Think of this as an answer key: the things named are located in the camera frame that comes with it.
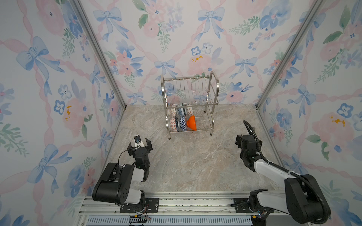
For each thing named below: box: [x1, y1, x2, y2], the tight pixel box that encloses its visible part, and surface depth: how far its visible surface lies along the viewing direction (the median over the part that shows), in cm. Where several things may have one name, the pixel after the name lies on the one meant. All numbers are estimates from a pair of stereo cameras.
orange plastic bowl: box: [187, 114, 198, 131], surface depth 97 cm
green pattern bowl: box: [186, 106, 194, 117], surface depth 102 cm
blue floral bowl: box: [178, 107, 185, 117], surface depth 102 cm
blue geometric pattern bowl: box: [179, 114, 187, 132], surface depth 94 cm
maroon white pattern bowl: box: [170, 107, 177, 118], surface depth 102 cm
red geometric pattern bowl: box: [170, 117, 178, 133], surface depth 94 cm
